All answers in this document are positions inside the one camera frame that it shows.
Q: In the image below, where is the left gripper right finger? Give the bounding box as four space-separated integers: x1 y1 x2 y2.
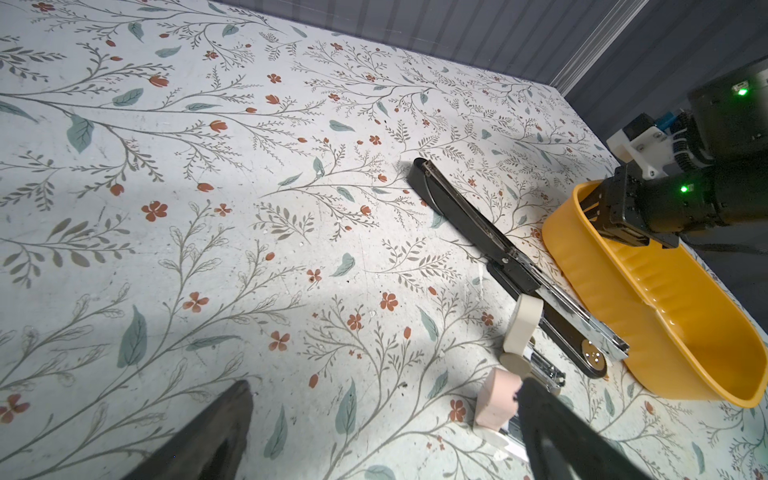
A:
517 379 649 480

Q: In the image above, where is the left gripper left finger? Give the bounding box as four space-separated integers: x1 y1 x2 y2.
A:
125 380 253 479

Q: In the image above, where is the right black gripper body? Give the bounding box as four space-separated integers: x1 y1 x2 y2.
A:
580 161 767 248

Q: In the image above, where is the pink small stapler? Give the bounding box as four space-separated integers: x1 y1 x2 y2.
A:
473 368 529 463

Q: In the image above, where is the beige small stapler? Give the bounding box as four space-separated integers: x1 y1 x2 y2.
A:
499 294 566 396

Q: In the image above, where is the black stapler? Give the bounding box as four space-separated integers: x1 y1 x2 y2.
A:
407 158 630 379

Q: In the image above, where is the yellow plastic tray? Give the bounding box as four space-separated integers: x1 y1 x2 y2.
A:
542 182 767 408

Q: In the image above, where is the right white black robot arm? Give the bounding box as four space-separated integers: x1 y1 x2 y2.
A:
580 59 767 248

